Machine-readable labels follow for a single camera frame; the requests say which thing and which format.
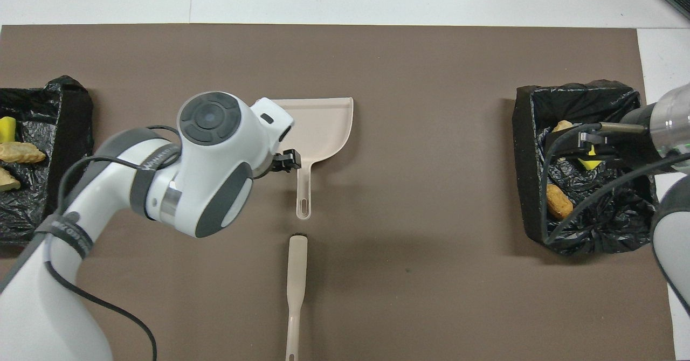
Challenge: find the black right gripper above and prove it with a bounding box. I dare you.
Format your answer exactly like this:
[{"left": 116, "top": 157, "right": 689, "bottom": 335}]
[{"left": 578, "top": 124, "right": 666, "bottom": 173}]

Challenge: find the beige hand brush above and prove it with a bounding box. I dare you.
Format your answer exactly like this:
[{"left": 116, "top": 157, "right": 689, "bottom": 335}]
[{"left": 285, "top": 234, "right": 309, "bottom": 361}]

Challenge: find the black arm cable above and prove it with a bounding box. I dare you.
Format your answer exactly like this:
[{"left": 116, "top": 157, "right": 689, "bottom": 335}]
[
  {"left": 43, "top": 125, "right": 181, "bottom": 361},
  {"left": 541, "top": 123, "right": 690, "bottom": 245}
]

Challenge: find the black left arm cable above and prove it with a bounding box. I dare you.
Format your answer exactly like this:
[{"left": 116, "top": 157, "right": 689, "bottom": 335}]
[{"left": 43, "top": 125, "right": 181, "bottom": 361}]

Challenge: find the brown table mat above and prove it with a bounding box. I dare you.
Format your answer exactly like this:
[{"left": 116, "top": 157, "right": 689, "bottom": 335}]
[{"left": 0, "top": 24, "right": 677, "bottom": 361}]

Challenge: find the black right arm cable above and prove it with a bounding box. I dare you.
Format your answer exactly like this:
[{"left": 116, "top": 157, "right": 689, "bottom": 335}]
[{"left": 541, "top": 123, "right": 690, "bottom": 245}]

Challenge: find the pale crumbly foam piece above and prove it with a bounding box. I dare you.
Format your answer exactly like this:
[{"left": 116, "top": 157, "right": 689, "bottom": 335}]
[
  {"left": 0, "top": 141, "right": 47, "bottom": 164},
  {"left": 0, "top": 167, "right": 22, "bottom": 192}
]

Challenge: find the brown toy bread roll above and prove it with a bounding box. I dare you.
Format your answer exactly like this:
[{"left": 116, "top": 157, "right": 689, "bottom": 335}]
[{"left": 546, "top": 183, "right": 575, "bottom": 220}]

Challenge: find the small yellow sponge piece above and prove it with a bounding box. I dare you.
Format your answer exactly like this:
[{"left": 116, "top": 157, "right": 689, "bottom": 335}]
[{"left": 577, "top": 144, "right": 600, "bottom": 171}]

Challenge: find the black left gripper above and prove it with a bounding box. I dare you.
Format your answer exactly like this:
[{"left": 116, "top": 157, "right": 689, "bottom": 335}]
[{"left": 267, "top": 149, "right": 302, "bottom": 175}]

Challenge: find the black bag-lined bin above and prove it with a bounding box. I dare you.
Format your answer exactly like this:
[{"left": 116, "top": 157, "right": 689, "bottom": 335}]
[
  {"left": 0, "top": 75, "right": 95, "bottom": 247},
  {"left": 512, "top": 80, "right": 665, "bottom": 258}
]

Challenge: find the beige plastic dustpan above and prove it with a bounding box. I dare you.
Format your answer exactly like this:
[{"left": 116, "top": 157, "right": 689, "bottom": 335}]
[{"left": 268, "top": 97, "right": 355, "bottom": 220}]

